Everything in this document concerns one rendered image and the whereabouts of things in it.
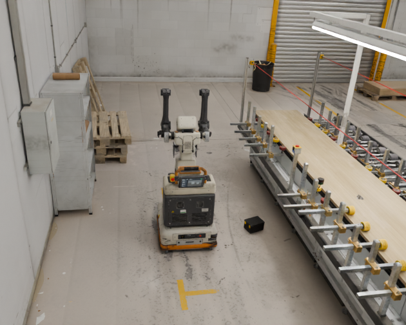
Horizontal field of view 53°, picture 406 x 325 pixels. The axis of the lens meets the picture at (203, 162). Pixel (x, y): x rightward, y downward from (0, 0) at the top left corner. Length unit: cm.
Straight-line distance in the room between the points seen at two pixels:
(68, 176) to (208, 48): 699
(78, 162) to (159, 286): 175
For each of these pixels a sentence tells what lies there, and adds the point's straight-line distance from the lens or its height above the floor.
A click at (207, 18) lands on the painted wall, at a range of 1101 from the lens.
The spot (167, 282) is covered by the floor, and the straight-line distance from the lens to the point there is 420.
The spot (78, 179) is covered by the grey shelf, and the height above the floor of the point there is 50.
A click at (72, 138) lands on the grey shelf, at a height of 103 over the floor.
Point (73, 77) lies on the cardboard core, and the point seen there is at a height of 159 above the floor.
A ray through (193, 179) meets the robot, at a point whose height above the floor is 91.
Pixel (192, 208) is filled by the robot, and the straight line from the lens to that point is 431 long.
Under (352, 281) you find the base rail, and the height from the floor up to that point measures 70.
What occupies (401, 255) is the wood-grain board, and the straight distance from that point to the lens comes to 358.
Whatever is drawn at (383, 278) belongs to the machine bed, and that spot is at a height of 74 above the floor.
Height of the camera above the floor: 284
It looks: 26 degrees down
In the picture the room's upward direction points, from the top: 3 degrees clockwise
